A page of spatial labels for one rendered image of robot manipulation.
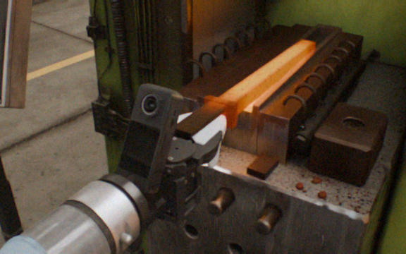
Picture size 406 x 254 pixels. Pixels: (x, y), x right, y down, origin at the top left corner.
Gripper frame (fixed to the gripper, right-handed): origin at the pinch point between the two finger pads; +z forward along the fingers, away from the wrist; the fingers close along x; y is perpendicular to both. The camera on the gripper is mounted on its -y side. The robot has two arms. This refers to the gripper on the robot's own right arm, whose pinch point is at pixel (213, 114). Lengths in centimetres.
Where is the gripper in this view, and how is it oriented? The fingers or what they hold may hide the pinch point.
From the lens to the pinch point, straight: 62.6
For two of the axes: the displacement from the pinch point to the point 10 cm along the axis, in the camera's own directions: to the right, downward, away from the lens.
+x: 8.5, 2.6, -4.5
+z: 5.2, -4.2, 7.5
